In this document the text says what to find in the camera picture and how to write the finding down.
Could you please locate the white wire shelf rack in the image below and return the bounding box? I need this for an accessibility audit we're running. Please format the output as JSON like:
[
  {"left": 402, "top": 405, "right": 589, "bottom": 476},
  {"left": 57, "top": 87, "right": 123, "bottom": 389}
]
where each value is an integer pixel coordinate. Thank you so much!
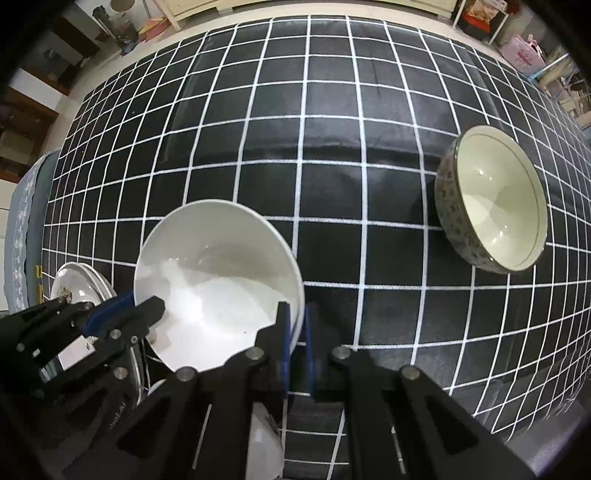
[{"left": 455, "top": 0, "right": 514, "bottom": 45}]

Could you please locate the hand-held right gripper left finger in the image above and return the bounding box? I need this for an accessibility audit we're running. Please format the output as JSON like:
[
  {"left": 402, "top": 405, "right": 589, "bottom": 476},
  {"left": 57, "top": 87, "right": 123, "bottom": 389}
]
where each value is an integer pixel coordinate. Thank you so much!
[{"left": 60, "top": 300, "right": 296, "bottom": 480}]

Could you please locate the broom with red dustpan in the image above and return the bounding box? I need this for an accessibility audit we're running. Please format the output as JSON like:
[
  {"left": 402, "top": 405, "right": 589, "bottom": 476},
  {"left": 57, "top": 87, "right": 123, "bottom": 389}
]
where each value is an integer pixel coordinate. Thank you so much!
[{"left": 139, "top": 16, "right": 170, "bottom": 43}]

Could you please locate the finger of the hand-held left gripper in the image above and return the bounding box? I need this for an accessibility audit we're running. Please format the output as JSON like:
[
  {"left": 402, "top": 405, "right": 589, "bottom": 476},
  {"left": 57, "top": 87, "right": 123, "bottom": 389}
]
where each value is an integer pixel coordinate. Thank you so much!
[
  {"left": 81, "top": 294, "right": 166, "bottom": 354},
  {"left": 0, "top": 298, "right": 95, "bottom": 370}
]

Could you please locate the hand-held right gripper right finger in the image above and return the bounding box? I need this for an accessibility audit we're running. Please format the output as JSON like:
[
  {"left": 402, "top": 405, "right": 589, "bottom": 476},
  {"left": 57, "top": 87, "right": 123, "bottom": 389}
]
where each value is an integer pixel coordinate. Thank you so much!
[{"left": 304, "top": 302, "right": 541, "bottom": 480}]

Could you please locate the cream television cabinet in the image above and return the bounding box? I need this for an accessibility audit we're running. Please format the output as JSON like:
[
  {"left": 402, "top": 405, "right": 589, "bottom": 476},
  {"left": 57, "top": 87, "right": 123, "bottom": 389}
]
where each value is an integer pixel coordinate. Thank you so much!
[{"left": 161, "top": 0, "right": 462, "bottom": 31}]

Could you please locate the pink bag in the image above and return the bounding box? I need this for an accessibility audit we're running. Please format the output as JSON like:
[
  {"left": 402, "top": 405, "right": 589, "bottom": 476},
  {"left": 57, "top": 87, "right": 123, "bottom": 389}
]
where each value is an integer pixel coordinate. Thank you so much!
[{"left": 501, "top": 34, "right": 546, "bottom": 75}]

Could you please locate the green patterned bowl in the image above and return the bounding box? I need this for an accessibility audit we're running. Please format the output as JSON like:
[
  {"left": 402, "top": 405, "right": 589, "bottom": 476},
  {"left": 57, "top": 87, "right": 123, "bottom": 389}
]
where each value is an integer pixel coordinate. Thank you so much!
[{"left": 435, "top": 126, "right": 549, "bottom": 274}]

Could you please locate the plain white bowl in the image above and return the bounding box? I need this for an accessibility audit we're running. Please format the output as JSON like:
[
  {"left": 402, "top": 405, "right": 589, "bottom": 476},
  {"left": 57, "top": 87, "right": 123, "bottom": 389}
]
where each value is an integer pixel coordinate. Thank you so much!
[{"left": 134, "top": 199, "right": 305, "bottom": 374}]

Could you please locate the black white grid tablecloth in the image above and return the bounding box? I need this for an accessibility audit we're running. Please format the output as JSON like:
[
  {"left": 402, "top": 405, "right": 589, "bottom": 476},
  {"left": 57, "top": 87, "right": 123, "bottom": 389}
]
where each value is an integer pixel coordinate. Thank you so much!
[{"left": 41, "top": 16, "right": 591, "bottom": 480}]

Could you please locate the upright vacuum cleaner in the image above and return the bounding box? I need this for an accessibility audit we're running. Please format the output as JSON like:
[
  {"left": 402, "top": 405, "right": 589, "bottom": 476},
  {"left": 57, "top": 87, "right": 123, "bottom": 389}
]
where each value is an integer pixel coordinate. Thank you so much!
[{"left": 92, "top": 4, "right": 139, "bottom": 55}]

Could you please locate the blue and white bowl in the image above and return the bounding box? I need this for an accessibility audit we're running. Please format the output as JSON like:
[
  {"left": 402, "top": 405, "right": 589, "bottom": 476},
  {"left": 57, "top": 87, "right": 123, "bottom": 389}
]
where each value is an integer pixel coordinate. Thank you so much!
[{"left": 148, "top": 376, "right": 285, "bottom": 480}]

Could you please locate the green leaf print plate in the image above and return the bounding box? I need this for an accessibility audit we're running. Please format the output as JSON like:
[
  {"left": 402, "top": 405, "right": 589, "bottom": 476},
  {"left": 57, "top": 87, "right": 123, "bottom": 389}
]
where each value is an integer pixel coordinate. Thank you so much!
[{"left": 51, "top": 262, "right": 143, "bottom": 400}]

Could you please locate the grey floral covered chair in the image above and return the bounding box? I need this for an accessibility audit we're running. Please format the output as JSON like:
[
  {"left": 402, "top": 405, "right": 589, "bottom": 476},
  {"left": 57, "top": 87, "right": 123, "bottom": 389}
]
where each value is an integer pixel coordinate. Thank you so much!
[{"left": 4, "top": 150, "right": 62, "bottom": 315}]

